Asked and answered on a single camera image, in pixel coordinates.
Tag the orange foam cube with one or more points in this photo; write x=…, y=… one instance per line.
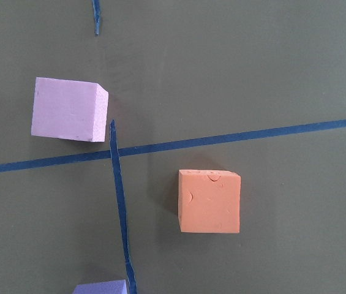
x=208, y=201

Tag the pink foam cube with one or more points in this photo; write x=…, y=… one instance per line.
x=71, y=110

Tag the purple foam cube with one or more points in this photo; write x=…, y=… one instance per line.
x=110, y=287

